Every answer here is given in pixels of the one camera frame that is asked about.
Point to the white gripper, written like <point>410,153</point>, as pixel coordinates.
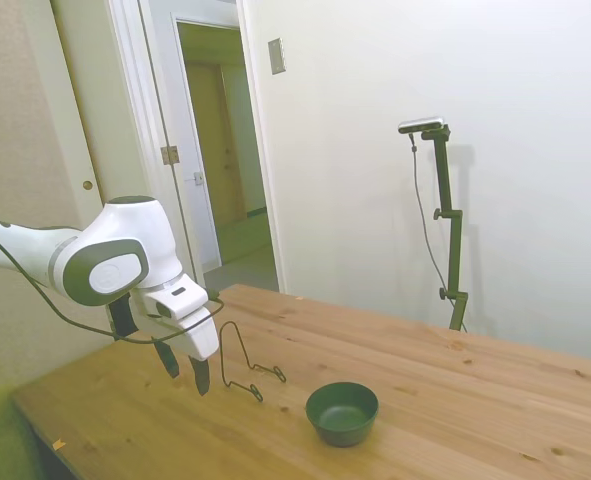
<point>195,340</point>

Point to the dark green bowl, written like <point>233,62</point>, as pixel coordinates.
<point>342,425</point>

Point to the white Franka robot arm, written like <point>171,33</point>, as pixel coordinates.
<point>35,245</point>

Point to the small orange scrap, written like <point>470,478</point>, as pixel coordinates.
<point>59,443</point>

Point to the metal door latch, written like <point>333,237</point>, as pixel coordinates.
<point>198,178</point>

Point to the round brass door knob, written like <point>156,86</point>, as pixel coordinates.
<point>88,185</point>

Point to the metal door hinge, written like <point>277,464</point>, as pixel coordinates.
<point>170,155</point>

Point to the brown wooden hallway door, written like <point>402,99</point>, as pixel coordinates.
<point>210,140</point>

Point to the white open door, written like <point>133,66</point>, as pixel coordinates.
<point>187,125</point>

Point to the beige closet door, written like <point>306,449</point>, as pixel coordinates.
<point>90,100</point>

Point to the white door frame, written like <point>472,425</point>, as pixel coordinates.
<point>262,160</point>

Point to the dark jointed camera stand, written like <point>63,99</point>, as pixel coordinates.
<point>456,260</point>

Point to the grey wall switch plate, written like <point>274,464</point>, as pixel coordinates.
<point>276,56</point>

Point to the silver camera on stand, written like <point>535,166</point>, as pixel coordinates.
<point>422,125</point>

